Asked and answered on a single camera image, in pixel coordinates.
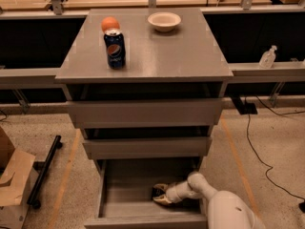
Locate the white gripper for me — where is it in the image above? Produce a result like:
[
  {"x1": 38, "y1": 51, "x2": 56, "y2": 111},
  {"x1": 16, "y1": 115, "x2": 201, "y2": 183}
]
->
[{"x1": 152, "y1": 181, "x2": 193, "y2": 206}]

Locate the orange fruit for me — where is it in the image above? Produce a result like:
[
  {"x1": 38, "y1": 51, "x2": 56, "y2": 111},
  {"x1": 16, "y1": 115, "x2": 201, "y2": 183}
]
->
[{"x1": 101, "y1": 16, "x2": 120, "y2": 32}]

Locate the brown cardboard box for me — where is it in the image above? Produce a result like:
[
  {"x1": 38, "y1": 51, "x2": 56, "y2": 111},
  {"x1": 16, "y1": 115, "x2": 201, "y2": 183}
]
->
[{"x1": 0, "y1": 128, "x2": 37, "y2": 229}]

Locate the black floor cable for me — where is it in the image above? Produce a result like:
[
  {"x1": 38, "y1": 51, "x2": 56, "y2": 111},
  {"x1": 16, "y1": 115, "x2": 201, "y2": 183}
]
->
[{"x1": 244, "y1": 95, "x2": 305, "y2": 214}]

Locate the white paper bowl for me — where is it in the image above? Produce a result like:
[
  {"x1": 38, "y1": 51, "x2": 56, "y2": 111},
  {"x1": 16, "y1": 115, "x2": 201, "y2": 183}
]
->
[{"x1": 148, "y1": 12, "x2": 181, "y2": 32}]

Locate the grey top drawer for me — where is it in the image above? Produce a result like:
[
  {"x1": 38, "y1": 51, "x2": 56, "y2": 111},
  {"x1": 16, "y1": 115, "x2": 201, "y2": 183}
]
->
[{"x1": 67, "y1": 98, "x2": 222, "y2": 129}]

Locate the blue pepsi can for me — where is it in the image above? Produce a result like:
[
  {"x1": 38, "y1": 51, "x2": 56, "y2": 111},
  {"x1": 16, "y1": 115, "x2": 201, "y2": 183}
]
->
[{"x1": 104, "y1": 28, "x2": 126, "y2": 70}]

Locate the grey open bottom drawer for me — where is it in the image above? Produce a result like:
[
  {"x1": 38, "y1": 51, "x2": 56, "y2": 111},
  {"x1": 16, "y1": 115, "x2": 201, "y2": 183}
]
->
[{"x1": 84, "y1": 157, "x2": 208, "y2": 229}]

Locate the black metal bar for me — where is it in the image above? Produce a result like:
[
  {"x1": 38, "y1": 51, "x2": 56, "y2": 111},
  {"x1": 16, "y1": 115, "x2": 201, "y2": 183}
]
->
[{"x1": 27, "y1": 135, "x2": 63, "y2": 209}]

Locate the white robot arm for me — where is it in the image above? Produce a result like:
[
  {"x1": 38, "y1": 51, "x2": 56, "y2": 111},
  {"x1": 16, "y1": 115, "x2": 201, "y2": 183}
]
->
[{"x1": 152, "y1": 172, "x2": 266, "y2": 229}]

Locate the grey metal rail frame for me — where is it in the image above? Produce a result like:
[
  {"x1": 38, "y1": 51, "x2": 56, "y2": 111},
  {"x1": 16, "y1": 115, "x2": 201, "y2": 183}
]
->
[{"x1": 0, "y1": 7, "x2": 305, "y2": 89}]

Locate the dark blue rxbar wrapper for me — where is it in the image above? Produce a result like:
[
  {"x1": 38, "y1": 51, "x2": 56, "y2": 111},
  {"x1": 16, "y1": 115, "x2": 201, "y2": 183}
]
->
[{"x1": 152, "y1": 188, "x2": 166, "y2": 199}]

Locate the grey middle drawer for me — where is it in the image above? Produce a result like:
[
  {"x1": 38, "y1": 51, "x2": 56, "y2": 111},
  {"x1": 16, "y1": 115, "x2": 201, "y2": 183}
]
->
[{"x1": 83, "y1": 136, "x2": 212, "y2": 159}]

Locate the clear sanitizer pump bottle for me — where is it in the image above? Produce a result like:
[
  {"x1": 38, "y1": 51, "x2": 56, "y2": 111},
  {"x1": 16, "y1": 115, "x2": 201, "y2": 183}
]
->
[{"x1": 259, "y1": 45, "x2": 277, "y2": 69}]

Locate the grey drawer cabinet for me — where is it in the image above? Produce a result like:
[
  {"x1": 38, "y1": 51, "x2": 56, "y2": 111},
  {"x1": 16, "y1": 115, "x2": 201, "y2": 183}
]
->
[{"x1": 55, "y1": 8, "x2": 233, "y2": 168}]

